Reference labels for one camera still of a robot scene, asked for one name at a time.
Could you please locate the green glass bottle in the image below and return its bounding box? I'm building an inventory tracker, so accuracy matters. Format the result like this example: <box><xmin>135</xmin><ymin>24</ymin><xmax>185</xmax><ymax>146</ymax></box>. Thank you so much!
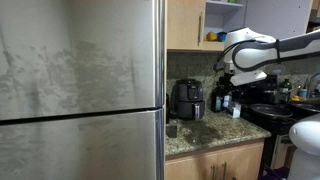
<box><xmin>278</xmin><ymin>78</ymin><xmax>293</xmax><ymax>103</ymax></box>

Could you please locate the wooden upper cabinet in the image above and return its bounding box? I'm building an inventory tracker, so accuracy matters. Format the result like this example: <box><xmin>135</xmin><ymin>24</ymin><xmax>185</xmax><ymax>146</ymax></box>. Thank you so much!
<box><xmin>201</xmin><ymin>0</ymin><xmax>248</xmax><ymax>53</ymax></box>

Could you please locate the small dark block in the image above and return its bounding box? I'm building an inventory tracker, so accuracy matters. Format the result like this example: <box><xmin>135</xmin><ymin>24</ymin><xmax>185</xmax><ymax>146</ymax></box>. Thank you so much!
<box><xmin>166</xmin><ymin>119</ymin><xmax>179</xmax><ymax>139</ymax></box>

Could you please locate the small white box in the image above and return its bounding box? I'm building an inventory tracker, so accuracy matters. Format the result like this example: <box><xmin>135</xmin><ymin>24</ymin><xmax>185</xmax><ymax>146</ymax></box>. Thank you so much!
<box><xmin>227</xmin><ymin>101</ymin><xmax>242</xmax><ymax>119</ymax></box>

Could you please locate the grey open cabinet door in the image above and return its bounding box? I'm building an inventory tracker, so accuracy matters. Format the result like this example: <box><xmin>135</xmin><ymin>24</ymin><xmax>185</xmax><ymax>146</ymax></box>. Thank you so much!
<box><xmin>243</xmin><ymin>0</ymin><xmax>315</xmax><ymax>40</ymax></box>

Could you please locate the black stove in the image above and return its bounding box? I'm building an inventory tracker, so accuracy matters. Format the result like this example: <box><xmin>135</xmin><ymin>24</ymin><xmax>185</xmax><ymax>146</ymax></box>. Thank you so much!
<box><xmin>229</xmin><ymin>74</ymin><xmax>298</xmax><ymax>172</ymax></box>

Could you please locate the black frying pan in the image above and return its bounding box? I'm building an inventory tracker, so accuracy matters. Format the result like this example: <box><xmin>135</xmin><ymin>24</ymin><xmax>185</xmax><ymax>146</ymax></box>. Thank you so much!
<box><xmin>248</xmin><ymin>102</ymin><xmax>294</xmax><ymax>121</ymax></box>

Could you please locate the wooden wall cabinet door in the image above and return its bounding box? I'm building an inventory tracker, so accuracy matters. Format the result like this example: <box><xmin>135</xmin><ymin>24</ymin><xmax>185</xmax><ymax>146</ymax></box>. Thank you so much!
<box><xmin>166</xmin><ymin>0</ymin><xmax>207</xmax><ymax>51</ymax></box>

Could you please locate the wooden base cabinet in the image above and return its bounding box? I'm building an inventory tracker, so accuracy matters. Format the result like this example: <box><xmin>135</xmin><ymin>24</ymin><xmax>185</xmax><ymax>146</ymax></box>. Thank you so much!
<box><xmin>164</xmin><ymin>138</ymin><xmax>266</xmax><ymax>180</ymax></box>

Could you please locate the blue box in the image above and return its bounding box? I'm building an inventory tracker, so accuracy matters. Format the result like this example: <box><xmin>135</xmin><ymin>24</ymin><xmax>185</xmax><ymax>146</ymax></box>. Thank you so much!
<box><xmin>217</xmin><ymin>31</ymin><xmax>228</xmax><ymax>43</ymax></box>

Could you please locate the yellow object on shelf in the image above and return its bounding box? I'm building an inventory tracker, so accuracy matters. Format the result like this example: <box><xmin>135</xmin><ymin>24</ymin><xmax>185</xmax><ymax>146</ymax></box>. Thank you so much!
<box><xmin>205</xmin><ymin>31</ymin><xmax>219</xmax><ymax>42</ymax></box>

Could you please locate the dark bottle with label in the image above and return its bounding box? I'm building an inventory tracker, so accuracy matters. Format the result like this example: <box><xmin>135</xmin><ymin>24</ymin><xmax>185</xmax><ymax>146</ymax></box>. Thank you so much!
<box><xmin>210</xmin><ymin>82</ymin><xmax>225</xmax><ymax>113</ymax></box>

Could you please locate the black air fryer body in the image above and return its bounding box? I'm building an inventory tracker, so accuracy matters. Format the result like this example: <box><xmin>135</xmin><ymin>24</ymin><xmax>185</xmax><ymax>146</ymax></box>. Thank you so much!
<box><xmin>171</xmin><ymin>78</ymin><xmax>206</xmax><ymax>121</ymax></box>

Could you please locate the stainless steel refrigerator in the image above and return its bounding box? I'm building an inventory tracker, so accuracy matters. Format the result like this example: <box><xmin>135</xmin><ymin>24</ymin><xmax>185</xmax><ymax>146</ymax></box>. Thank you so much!
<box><xmin>0</xmin><ymin>0</ymin><xmax>166</xmax><ymax>180</ymax></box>

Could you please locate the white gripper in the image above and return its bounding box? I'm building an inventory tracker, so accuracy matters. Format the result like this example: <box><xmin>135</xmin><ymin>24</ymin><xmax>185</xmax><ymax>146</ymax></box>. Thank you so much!
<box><xmin>229</xmin><ymin>70</ymin><xmax>268</xmax><ymax>87</ymax></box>

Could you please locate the black air fryer basket drawer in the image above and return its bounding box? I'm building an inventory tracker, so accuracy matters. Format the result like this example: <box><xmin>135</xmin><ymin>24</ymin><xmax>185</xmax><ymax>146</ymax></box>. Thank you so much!
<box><xmin>176</xmin><ymin>100</ymin><xmax>205</xmax><ymax>121</ymax></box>

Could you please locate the metal cabinet door handle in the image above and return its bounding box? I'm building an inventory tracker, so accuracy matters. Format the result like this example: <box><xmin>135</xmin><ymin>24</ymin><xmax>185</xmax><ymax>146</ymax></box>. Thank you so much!
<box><xmin>198</xmin><ymin>11</ymin><xmax>203</xmax><ymax>47</ymax></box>

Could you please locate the clear bottle white label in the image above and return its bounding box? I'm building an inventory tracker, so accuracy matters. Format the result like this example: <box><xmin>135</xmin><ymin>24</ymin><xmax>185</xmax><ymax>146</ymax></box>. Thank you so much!
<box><xmin>222</xmin><ymin>93</ymin><xmax>233</xmax><ymax>109</ymax></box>

